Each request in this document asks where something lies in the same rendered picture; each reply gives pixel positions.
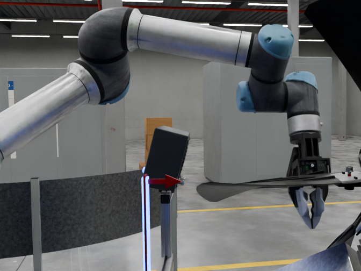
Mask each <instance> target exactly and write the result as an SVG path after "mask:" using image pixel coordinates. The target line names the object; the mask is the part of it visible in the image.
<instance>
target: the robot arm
mask: <svg viewBox="0 0 361 271"><path fill-rule="evenodd" d="M293 43H294V36H293V33H292V32H291V31H290V30H289V29H288V28H287V27H285V26H282V25H278V24H273V25H265V26H263V27H262V28H261V30H260V32H259V33H251V32H245V31H239V30H232V29H228V28H222V27H216V26H209V25H203V24H197V23H191V22H184V21H180V20H174V19H168V18H161V17H155V16H149V15H142V14H141V12H140V11H139V10H138V9H135V8H129V7H112V8H108V9H104V10H101V11H98V12H96V13H94V14H93V15H92V16H90V17H89V18H88V19H87V20H86V21H85V22H84V23H83V25H82V27H81V29H80V31H79V34H78V47H79V52H80V58H79V59H77V60H76V61H74V62H72V63H70V64H69V65H68V67H67V73H66V74H65V75H63V76H61V77H59V78H58V79H56V80H55V81H53V82H51V83H50V84H48V85H46V86H44V87H43V88H41V89H39V90H38V91H36V92H34V93H33V94H31V95H29V96H27V97H26V98H24V99H22V100H21V101H19V102H18V103H16V104H14V105H13V106H11V107H9V108H7V109H6V110H4V111H2V112H1V113H0V169H1V163H2V161H3V160H4V159H5V158H7V157H8V156H9V155H11V154H12V153H14V152H15V151H17V150H19V149H20V148H22V147H23V146H25V145H26V144H28V143H29V142H30V141H32V140H33V139H35V138H36V137H38V136H39V135H41V134H43V133H44V132H46V131H47V130H49V129H50V128H51V127H53V126H54V125H56V124H57V123H59V122H60V121H62V120H64V119H65V118H67V117H68V116H70V115H71V114H72V113H74V112H75V111H77V110H78V109H80V108H81V107H83V106H85V105H86V104H90V105H97V104H99V105H106V104H107V103H109V104H113V103H116V102H118V101H120V100H121V99H122V98H123V97H124V96H125V95H126V94H127V92H128V90H129V82H130V79H131V74H130V71H129V60H128V51H129V52H132V51H134V50H135V49H137V48H139V49H145V50H149V51H155V52H161V53H167V54H173V55H179V56H185V57H189V58H195V59H201V60H207V61H213V62H218V63H225V64H228V65H235V66H240V67H247V68H251V72H250V77H249V81H242V82H240V83H239V84H238V86H237V90H236V104H237V108H238V109H239V110H240V111H241V112H253V113H287V125H288V135H289V136H290V143H291V144H293V145H298V147H294V148H293V151H292V155H291V159H290V163H289V166H288V170H287V174H286V177H289V176H299V175H303V174H308V173H313V172H318V171H321V170H323V171H324V173H328V165H329V172H330V173H331V167H330V158H322V157H321V156H320V154H319V142H321V141H322V139H321V126H323V123H322V122H320V110H319V100H318V89H317V84H316V79H315V76H314V75H313V74H312V73H310V72H304V71H301V72H294V73H290V74H288V75H287V76H286V77H285V79H284V82H283V78H284V74H285V71H286V67H287V64H288V61H289V58H290V57H291V54H292V47H293ZM303 187H304V186H290V187H287V188H288V194H289V196H290V198H291V200H292V202H293V204H294V206H295V208H296V210H297V212H298V213H299V215H300V217H301V219H302V220H303V222H304V223H305V224H306V225H307V226H308V228H309V229H315V228H316V226H317V225H318V223H319V221H320V219H321V216H322V213H323V212H324V210H325V203H324V202H325V200H326V198H327V195H328V185H319V186H311V187H312V188H313V189H315V188H316V190H314V191H313V192H311V193H310V194H309V199H310V201H311V203H312V208H311V213H312V217H311V218H310V216H309V208H308V205H307V201H308V194H307V193H306V192H304V190H303Z"/></svg>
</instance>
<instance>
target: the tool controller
mask: <svg viewBox="0 0 361 271"><path fill-rule="evenodd" d="M189 140H190V132H187V131H183V130H179V129H175V128H172V127H168V126H160V127H157V128H155V129H154V134H153V138H152V141H151V145H150V149H149V153H148V157H147V162H146V166H145V171H144V174H147V176H149V179H165V175H168V176H171V177H173V178H175V179H178V180H180V181H181V182H179V183H177V184H174V185H172V186H170V187H168V188H165V184H149V187H150V188H154V189H158V191H159V192H162V190H163V191H166V192H167V191H171V193H174V192H175V189H176V188H177V187H178V184H180V185H184V182H185V177H183V176H181V172H182V169H183V165H184V161H185V157H186V153H187V149H188V146H189ZM144 174H143V175H144Z"/></svg>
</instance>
